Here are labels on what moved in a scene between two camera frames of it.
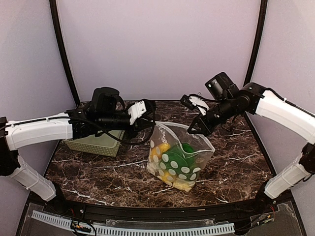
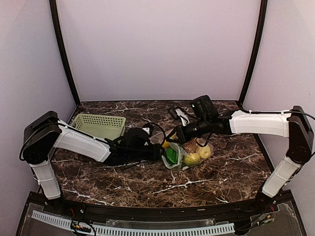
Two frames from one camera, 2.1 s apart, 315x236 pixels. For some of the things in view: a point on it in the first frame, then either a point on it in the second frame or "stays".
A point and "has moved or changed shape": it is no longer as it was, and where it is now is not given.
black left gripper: [139, 124] → [154, 155]
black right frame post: [263, 11] stays
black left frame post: [54, 8] stays
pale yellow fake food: [183, 184] → [204, 152]
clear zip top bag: [176, 154] has moved or changed shape
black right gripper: [206, 128] → [182, 137]
